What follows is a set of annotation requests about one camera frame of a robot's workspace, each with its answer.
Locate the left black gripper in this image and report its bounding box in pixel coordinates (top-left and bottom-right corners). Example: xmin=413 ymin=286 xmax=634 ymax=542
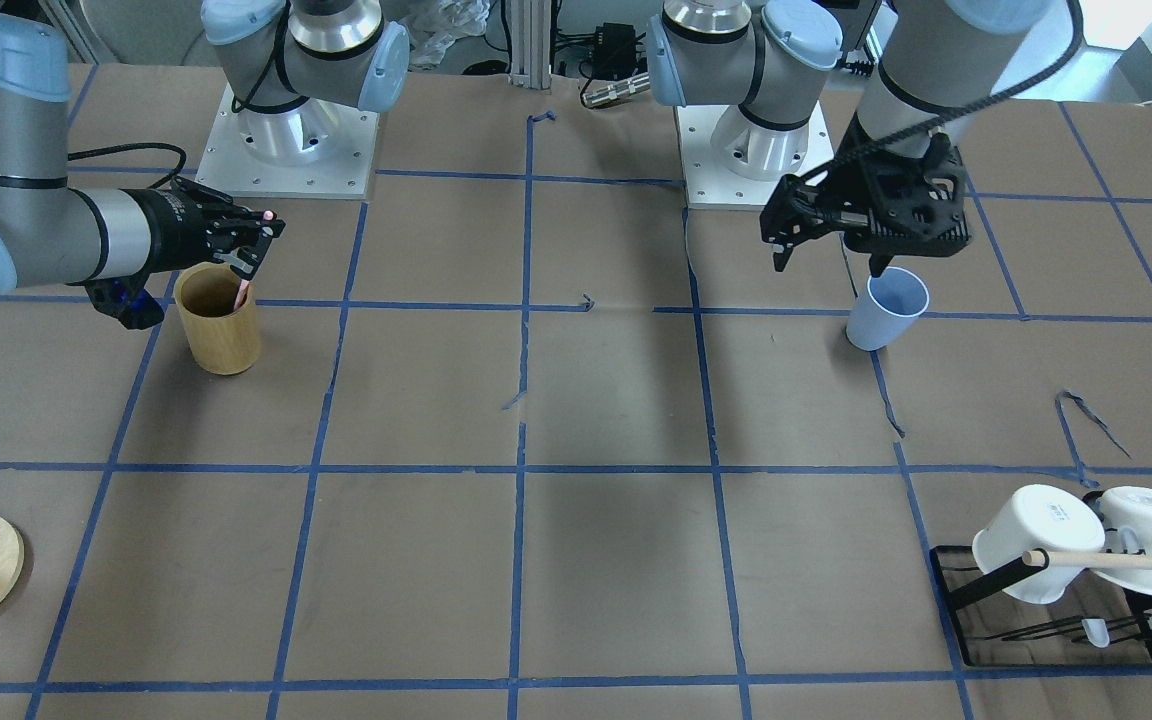
xmin=760 ymin=135 xmax=972 ymax=279

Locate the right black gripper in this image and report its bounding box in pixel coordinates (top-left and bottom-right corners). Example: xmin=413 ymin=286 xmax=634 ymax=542
xmin=141 ymin=179 xmax=285 ymax=281

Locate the pink chopstick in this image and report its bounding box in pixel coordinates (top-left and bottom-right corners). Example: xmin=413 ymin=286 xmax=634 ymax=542
xmin=232 ymin=210 xmax=276 ymax=313

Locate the light blue plastic cup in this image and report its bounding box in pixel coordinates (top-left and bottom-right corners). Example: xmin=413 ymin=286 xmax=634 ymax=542
xmin=846 ymin=266 xmax=931 ymax=351

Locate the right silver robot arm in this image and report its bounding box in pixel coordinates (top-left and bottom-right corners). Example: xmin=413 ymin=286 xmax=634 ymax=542
xmin=0 ymin=1 xmax=410 ymax=331

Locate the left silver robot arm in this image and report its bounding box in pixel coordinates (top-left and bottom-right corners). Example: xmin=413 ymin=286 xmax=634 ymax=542
xmin=645 ymin=1 xmax=1084 ymax=276

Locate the bamboo wooden cup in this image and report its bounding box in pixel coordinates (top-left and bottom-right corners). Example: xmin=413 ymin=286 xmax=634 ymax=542
xmin=174 ymin=264 xmax=262 ymax=376

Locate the silver cylindrical connector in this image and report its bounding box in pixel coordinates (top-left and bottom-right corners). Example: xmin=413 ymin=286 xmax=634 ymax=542
xmin=579 ymin=71 xmax=652 ymax=109

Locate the crumpled clear plastic bag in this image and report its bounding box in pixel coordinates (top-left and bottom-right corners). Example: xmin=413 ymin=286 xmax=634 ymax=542
xmin=399 ymin=1 xmax=492 ymax=70

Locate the black power adapter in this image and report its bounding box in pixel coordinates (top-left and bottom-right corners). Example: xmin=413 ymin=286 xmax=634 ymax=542
xmin=589 ymin=22 xmax=645 ymax=81

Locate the white mug near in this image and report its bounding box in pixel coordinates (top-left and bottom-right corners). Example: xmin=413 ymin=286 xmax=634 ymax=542
xmin=972 ymin=484 xmax=1106 ymax=573

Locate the wooden dowel rod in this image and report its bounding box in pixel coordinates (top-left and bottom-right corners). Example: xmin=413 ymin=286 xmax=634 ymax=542
xmin=1020 ymin=548 xmax=1152 ymax=571

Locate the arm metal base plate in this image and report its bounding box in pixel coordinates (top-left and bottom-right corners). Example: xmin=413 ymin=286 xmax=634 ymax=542
xmin=195 ymin=88 xmax=381 ymax=200
xmin=675 ymin=104 xmax=833 ymax=211

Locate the black braided cable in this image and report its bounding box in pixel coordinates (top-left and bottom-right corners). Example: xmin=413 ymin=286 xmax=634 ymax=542
xmin=66 ymin=142 xmax=189 ymax=191

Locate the aluminium frame post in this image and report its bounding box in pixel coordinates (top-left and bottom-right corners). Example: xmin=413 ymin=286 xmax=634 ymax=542
xmin=500 ymin=0 xmax=556 ymax=92

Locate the black wire mug rack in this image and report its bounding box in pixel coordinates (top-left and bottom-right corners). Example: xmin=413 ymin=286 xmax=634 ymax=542
xmin=931 ymin=488 xmax=1152 ymax=667

